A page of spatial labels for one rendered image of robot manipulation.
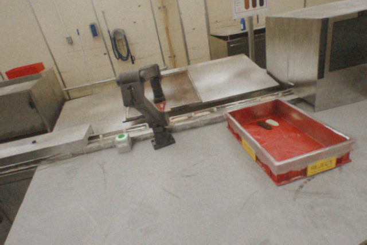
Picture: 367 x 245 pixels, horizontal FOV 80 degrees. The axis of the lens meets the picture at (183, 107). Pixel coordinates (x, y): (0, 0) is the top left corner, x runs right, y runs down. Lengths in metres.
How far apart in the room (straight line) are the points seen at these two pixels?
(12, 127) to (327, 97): 3.93
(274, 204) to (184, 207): 0.31
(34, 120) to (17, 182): 2.42
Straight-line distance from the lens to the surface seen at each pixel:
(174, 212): 0.86
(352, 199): 0.93
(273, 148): 1.07
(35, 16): 5.32
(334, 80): 1.37
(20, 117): 4.02
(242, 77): 1.67
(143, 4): 4.89
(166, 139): 1.16
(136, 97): 0.82
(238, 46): 3.09
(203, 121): 1.27
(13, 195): 1.68
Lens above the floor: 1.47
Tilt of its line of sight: 24 degrees down
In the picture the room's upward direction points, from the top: 11 degrees counter-clockwise
